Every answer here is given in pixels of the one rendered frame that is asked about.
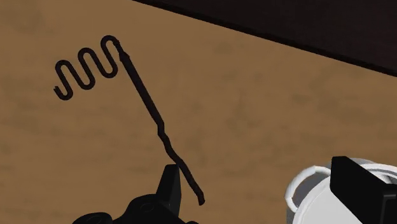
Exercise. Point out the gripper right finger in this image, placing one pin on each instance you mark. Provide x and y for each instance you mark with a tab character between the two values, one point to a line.
359	186

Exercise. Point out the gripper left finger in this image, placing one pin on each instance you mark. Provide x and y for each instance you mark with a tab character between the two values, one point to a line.
169	192

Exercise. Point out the black potato masher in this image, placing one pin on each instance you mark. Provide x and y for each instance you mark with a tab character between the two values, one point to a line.
145	102

